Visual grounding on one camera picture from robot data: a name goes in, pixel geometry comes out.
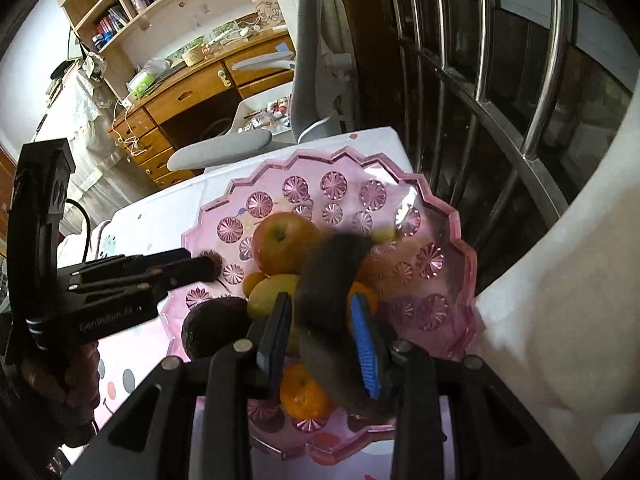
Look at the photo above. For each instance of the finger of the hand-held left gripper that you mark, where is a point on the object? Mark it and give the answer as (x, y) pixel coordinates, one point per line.
(115, 292)
(165, 266)

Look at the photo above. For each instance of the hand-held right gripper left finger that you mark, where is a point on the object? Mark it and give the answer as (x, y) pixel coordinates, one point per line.
(272, 347)

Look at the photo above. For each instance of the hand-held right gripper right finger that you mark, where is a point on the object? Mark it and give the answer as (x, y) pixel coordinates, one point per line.
(367, 352)

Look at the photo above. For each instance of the red lychee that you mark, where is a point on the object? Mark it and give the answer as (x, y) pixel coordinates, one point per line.
(214, 266)

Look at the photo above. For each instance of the yellow-green spotted citrus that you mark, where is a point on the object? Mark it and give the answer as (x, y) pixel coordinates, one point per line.
(270, 295)

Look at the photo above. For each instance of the large orange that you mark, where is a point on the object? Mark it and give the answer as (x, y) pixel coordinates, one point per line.
(300, 394)

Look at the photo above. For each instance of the dark round avocado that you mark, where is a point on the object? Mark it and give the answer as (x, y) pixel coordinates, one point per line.
(215, 327)

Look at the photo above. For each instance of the dark oval avocado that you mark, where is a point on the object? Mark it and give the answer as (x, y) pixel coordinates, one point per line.
(330, 300)

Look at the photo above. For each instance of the medium orange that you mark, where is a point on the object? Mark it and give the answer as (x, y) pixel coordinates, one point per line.
(254, 282)
(372, 272)

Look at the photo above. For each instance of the pink glass plate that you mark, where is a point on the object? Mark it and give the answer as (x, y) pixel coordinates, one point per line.
(430, 260)

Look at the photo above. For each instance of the person's left hand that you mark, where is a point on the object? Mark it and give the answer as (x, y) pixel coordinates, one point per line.
(60, 385)

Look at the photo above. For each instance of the red-yellow apple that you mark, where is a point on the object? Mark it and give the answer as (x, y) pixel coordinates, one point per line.
(282, 247)

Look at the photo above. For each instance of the white lace cloth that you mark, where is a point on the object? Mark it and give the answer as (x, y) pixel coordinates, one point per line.
(85, 125)

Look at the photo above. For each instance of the wooden desk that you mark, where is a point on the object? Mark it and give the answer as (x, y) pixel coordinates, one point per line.
(185, 95)

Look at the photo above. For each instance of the white storage box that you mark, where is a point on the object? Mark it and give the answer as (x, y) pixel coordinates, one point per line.
(260, 112)

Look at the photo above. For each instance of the green tissue box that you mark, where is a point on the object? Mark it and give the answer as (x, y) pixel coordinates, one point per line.
(141, 83)

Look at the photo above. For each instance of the white curtain pink leaves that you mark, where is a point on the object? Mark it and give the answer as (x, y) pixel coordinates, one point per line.
(560, 335)

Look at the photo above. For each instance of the cream mug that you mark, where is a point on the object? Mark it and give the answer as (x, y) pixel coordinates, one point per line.
(193, 56)

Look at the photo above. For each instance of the grey office chair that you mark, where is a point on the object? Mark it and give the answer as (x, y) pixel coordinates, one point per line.
(310, 60)

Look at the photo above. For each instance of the wooden bookshelf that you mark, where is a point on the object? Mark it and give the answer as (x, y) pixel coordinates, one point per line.
(165, 10)

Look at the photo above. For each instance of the metal window grille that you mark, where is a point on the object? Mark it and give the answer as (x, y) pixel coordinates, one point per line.
(500, 85)

